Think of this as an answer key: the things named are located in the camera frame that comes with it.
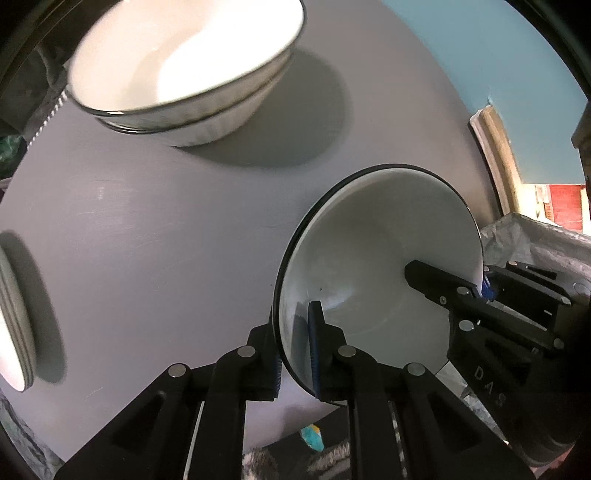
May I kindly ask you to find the white ribbed bowl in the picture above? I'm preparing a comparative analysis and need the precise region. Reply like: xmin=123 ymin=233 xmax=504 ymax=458
xmin=271 ymin=164 xmax=484 ymax=393

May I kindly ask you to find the white plate stack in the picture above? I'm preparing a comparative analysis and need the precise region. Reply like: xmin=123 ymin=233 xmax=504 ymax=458
xmin=0 ymin=249 xmax=36 ymax=392

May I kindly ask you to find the white bowl stack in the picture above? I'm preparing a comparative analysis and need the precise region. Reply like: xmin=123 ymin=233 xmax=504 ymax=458
xmin=67 ymin=1 xmax=307 ymax=146

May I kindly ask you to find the striped cushion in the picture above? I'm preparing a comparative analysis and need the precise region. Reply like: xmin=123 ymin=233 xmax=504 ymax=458
xmin=240 ymin=440 xmax=351 ymax=479

